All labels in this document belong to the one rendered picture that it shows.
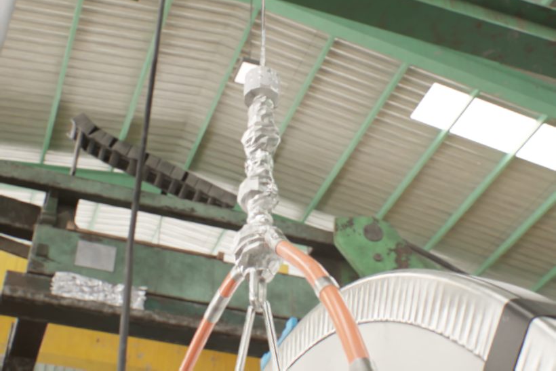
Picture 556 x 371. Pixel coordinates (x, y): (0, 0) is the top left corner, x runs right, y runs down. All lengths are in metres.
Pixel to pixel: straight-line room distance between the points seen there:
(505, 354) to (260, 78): 0.41
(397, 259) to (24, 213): 0.78
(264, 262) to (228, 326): 0.94
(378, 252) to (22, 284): 0.74
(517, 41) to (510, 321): 3.43
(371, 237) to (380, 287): 1.11
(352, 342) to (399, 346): 0.24
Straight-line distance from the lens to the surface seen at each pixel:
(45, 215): 1.71
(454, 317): 0.64
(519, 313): 0.57
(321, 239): 1.88
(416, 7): 3.75
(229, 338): 1.67
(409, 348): 0.70
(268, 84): 0.85
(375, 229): 1.89
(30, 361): 1.87
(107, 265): 1.66
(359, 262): 1.83
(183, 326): 1.63
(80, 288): 1.63
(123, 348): 1.44
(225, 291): 0.82
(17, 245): 1.79
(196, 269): 1.70
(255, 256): 0.72
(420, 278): 0.70
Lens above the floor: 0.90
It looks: 40 degrees up
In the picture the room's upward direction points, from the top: straight up
